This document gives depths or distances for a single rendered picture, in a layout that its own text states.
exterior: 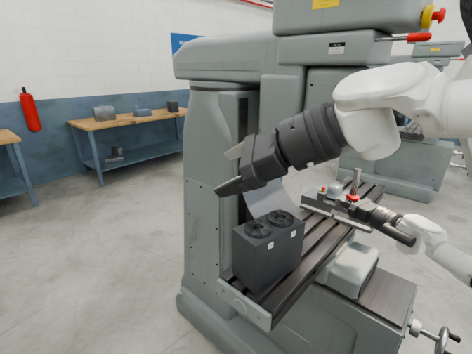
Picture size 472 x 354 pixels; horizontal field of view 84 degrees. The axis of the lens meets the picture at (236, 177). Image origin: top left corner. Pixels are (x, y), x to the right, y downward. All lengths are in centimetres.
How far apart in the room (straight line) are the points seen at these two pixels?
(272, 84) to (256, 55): 14
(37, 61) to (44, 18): 57
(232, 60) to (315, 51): 39
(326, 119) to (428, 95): 12
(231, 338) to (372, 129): 155
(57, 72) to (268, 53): 397
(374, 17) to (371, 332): 110
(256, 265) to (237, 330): 99
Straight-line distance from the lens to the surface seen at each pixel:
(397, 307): 131
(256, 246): 79
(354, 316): 129
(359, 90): 39
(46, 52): 476
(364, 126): 41
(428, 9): 103
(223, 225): 141
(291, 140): 40
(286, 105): 107
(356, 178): 108
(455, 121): 37
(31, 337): 240
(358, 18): 96
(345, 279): 120
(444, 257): 95
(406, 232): 101
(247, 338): 175
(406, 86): 37
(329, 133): 40
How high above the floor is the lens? 163
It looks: 23 degrees down
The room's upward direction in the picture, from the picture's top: straight up
